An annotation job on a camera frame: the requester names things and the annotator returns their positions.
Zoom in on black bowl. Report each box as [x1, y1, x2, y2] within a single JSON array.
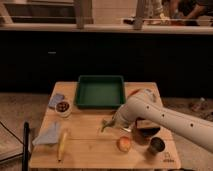
[[135, 118, 160, 138]]

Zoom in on grey blue cloth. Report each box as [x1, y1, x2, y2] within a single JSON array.
[[32, 122, 60, 145]]

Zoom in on orange peach fruit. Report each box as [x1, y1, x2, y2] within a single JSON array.
[[117, 136, 132, 153]]

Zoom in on black cable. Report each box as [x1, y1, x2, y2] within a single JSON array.
[[0, 120, 25, 145]]

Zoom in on blue sponge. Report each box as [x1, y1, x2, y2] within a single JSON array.
[[48, 93, 64, 109]]

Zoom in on green plastic tray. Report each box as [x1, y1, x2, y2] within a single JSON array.
[[74, 75, 126, 109]]

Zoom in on wooden block in bowl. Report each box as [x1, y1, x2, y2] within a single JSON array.
[[137, 120, 159, 129]]

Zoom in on white cup with nuts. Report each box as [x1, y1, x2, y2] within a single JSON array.
[[55, 101, 71, 117]]

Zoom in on dark metal cup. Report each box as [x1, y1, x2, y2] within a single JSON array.
[[148, 137, 165, 155]]

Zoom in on black pole stand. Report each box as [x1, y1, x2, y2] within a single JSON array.
[[22, 122, 30, 171]]

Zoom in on person in background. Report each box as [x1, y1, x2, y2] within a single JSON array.
[[169, 0, 213, 26]]

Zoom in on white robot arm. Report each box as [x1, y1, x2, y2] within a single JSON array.
[[112, 89, 213, 153]]

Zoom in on orange bowl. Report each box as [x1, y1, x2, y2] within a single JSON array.
[[127, 89, 140, 98]]

